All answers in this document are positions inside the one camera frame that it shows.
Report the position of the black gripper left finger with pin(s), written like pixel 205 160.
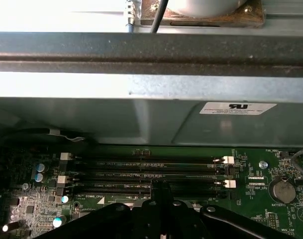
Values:
pixel 131 224

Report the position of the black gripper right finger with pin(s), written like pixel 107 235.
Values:
pixel 191 224

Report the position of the green motherboard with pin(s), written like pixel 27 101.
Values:
pixel 248 211

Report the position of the coin cell battery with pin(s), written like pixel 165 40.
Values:
pixel 284 191

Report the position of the white case label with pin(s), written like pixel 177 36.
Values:
pixel 238 108

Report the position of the black PC case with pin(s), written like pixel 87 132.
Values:
pixel 151 49

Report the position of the brown square base plate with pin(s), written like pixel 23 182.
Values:
pixel 253 18

